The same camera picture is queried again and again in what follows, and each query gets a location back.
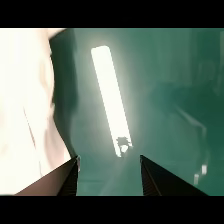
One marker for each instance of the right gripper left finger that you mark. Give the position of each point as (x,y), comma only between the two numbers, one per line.
(61,181)

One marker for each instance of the white garment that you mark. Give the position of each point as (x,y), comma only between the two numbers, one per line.
(23,106)

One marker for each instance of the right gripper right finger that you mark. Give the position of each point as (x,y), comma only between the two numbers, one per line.
(160,181)

